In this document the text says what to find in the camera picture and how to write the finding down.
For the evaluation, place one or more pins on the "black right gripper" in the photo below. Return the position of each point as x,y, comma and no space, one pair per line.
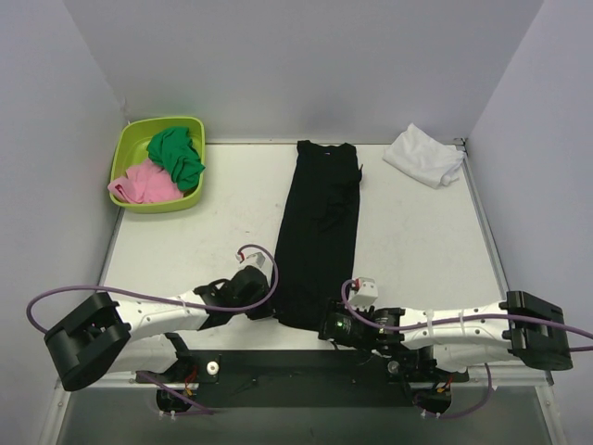
325,324

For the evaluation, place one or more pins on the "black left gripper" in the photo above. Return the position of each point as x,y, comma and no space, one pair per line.
261,305

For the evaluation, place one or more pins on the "black t-shirt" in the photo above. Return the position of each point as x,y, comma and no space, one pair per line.
315,249

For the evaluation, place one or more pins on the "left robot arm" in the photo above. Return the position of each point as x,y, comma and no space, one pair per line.
103,335

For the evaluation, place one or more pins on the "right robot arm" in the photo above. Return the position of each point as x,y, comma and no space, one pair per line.
428,346

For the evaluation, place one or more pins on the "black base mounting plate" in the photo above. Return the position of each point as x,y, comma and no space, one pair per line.
296,379

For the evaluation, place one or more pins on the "pink t-shirt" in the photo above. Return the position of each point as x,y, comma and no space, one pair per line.
145,183

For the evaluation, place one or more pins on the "lime green plastic tub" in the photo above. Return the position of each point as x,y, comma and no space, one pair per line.
132,149

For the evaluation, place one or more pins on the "green t-shirt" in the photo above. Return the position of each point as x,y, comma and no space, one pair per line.
173,150

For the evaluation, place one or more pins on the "white folded t-shirt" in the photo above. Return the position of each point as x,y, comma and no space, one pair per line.
424,159

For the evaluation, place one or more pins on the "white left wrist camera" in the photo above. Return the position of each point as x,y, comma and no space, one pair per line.
256,260

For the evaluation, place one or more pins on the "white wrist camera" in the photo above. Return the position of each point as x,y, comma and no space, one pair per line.
363,293
256,260

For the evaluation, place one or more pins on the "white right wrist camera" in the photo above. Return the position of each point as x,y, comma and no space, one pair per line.
363,293

